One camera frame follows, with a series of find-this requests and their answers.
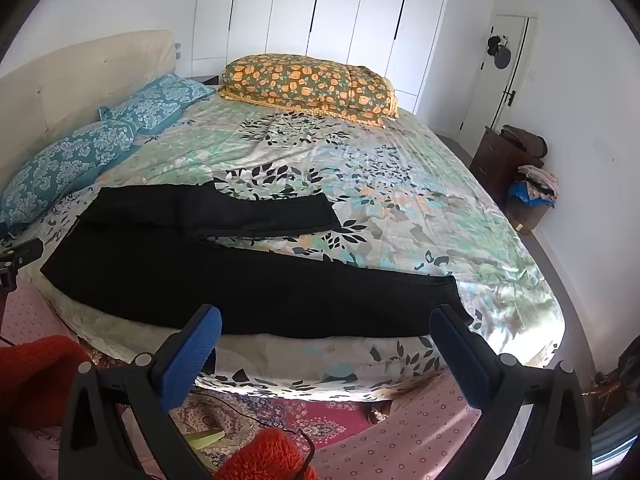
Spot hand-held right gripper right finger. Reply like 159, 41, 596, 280
429, 304, 593, 480

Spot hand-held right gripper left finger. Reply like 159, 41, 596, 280
59, 304, 222, 480

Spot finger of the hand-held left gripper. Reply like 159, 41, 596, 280
12, 239, 45, 267

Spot black pants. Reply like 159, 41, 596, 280
40, 182, 473, 339

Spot person's left forearm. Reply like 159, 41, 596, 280
0, 335, 95, 430

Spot yellow green plastic item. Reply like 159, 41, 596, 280
186, 427, 226, 453

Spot blue patterned pillow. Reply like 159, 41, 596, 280
0, 119, 137, 228
99, 73, 217, 137

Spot brown slipper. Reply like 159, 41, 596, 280
367, 400, 397, 424

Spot pink dotted mat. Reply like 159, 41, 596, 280
0, 285, 483, 480

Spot person's red fuzzy sweater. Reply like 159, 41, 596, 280
220, 427, 317, 480

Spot red patterned rug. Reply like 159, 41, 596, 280
167, 387, 383, 461

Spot laundry basket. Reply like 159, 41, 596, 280
506, 180, 557, 234

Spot beige padded headboard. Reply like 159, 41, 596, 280
0, 30, 176, 196

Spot pile of clothes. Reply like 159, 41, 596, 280
517, 162, 559, 202

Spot brown wooden cabinet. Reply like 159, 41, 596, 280
470, 126, 523, 206

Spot brown bag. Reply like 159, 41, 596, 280
500, 124, 548, 158

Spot white door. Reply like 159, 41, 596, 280
457, 14, 531, 143

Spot yellow floral pillow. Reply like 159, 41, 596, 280
217, 53, 400, 127

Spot black hanging hat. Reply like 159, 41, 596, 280
486, 34, 513, 70

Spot white wardrobe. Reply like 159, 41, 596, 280
192, 0, 453, 116

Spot black cable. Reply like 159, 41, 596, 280
197, 389, 317, 468

